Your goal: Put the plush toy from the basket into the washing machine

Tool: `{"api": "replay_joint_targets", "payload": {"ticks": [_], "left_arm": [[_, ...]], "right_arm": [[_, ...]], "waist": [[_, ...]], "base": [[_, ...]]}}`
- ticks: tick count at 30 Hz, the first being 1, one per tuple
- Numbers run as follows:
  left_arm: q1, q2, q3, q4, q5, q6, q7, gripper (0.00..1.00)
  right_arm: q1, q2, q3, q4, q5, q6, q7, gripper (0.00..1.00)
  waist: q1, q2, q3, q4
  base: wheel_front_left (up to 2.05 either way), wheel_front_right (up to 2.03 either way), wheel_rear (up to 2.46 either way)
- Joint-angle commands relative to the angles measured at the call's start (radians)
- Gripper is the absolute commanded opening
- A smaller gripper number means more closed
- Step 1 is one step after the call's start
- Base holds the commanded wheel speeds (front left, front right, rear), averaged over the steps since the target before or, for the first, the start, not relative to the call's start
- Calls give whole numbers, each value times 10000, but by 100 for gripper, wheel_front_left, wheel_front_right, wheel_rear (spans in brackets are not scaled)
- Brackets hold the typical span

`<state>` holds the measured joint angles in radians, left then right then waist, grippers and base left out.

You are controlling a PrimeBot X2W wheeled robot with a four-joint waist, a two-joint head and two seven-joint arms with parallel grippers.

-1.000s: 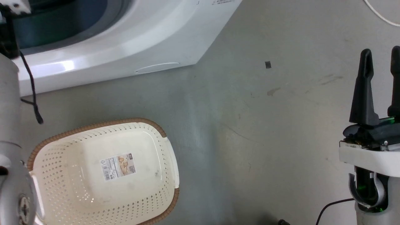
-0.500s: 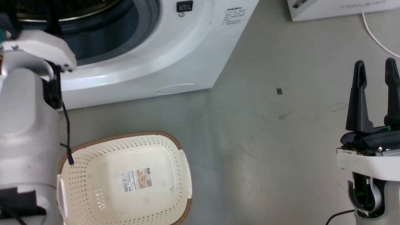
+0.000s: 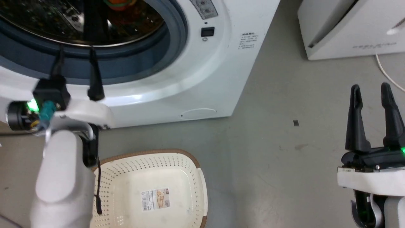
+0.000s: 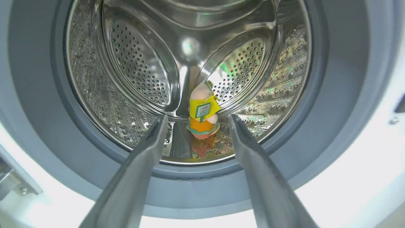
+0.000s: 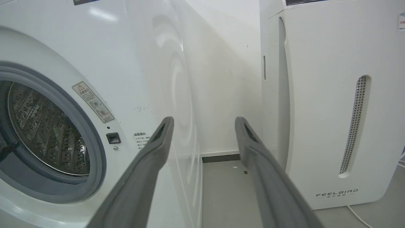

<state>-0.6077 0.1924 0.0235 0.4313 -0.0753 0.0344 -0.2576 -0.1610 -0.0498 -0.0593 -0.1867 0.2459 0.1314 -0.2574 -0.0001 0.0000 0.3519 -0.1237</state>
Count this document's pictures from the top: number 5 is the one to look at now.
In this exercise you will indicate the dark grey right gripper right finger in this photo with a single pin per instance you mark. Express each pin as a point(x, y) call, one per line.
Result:
point(272, 190)

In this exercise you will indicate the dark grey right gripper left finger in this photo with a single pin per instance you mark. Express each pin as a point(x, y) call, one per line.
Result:
point(139, 186)

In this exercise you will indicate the white front-load washing machine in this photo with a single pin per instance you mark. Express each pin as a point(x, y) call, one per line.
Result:
point(95, 95)

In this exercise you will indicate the white Feelbird air purifier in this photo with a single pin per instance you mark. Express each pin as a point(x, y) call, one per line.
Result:
point(332, 101)

